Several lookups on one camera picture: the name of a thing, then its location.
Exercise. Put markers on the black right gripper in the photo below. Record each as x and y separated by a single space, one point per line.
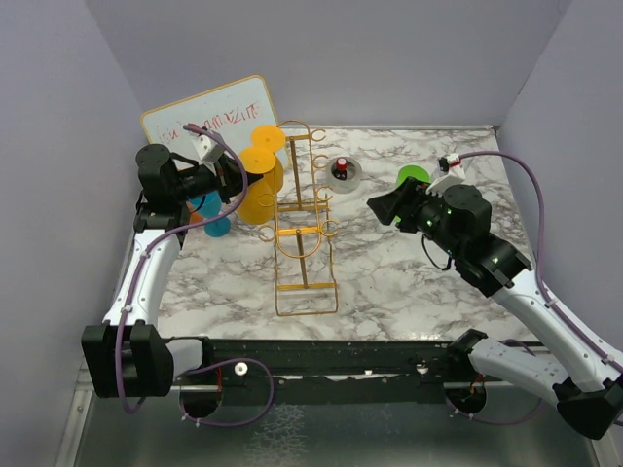
404 202

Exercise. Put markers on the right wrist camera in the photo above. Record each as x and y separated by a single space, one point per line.
450 172

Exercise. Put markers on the orange plastic wine glass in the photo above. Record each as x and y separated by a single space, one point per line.
195 217

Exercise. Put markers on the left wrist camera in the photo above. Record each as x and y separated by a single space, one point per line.
208 151

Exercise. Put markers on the small whiteboard with yellow frame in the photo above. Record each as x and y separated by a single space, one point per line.
233 110

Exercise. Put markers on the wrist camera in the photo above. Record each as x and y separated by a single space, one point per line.
450 172
208 151

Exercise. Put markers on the green plastic wine glass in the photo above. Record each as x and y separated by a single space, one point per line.
411 198

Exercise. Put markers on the small bottle with red cap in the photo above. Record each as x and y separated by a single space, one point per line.
340 170

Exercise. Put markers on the black front rail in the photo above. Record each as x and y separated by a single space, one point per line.
301 372

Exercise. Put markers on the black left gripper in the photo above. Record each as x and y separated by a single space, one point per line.
227 176

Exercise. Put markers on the blue plastic wine glass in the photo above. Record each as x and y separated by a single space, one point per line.
209 206

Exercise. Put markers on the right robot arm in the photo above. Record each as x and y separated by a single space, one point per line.
583 378

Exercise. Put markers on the clear tape roll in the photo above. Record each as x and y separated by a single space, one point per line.
344 186

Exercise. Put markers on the gold wire wine glass rack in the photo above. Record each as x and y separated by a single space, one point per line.
302 229

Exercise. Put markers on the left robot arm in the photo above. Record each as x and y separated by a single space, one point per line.
125 354

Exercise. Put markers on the yellow plastic wine glass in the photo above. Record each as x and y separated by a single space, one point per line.
257 206
271 138

